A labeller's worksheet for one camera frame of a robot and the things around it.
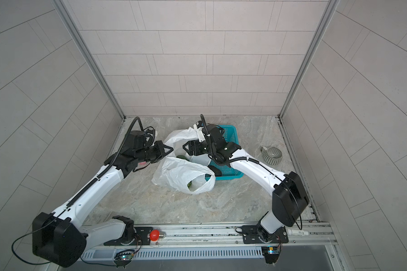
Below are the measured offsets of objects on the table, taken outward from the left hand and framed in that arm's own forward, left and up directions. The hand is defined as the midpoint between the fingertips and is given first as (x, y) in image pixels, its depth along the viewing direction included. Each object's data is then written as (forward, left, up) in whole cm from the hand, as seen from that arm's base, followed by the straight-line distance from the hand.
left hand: (177, 147), depth 76 cm
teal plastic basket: (-3, -25, -22) cm, 33 cm away
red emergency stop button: (-32, +8, -18) cm, 38 cm away
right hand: (+1, -5, -1) cm, 5 cm away
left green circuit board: (-40, +18, -17) cm, 47 cm away
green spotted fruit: (+2, 0, -12) cm, 12 cm away
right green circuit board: (-38, -40, -20) cm, 59 cm away
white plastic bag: (-12, -3, -1) cm, 12 cm away
